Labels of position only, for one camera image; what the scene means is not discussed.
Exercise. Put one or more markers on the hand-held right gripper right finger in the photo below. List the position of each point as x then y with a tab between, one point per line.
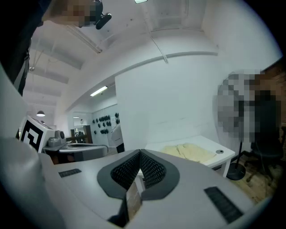
156	172

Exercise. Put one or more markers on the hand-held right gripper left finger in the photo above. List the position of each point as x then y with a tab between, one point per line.
125	172

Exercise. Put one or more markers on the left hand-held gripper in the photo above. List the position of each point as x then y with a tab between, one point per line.
31	134

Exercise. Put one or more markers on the cream cloth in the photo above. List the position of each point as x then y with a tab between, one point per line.
190	151

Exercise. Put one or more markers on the dark wooden shelf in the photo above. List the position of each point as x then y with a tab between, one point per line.
86	134

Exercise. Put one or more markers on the white table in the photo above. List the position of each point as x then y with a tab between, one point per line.
207	142

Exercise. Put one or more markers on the ceiling tube light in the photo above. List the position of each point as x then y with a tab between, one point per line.
98	91

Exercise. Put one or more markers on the black pendant lamp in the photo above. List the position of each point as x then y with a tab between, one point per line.
40	113

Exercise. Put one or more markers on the white backdrop sheet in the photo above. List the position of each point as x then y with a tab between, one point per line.
167	100

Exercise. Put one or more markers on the person's black clothed body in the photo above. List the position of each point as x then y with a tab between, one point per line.
18	33

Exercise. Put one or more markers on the ceiling panel light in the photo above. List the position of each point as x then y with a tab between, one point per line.
140	1

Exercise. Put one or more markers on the row of black wall items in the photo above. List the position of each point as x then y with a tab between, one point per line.
105	124

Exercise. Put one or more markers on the black head-worn camera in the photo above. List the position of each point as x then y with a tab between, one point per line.
103	20

